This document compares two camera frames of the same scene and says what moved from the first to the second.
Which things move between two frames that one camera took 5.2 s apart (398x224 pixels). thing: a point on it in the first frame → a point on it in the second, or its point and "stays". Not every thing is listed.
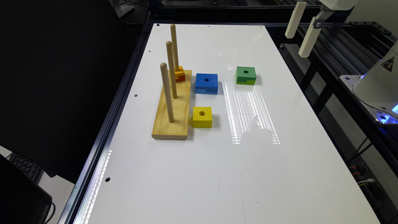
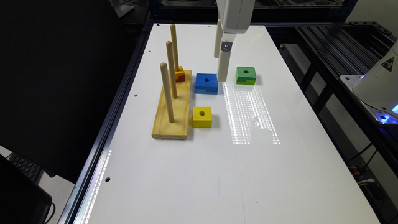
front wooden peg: (163, 67) stays
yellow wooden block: (202, 117) stays
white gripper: (314, 28) → (236, 15)
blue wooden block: (206, 83) stays
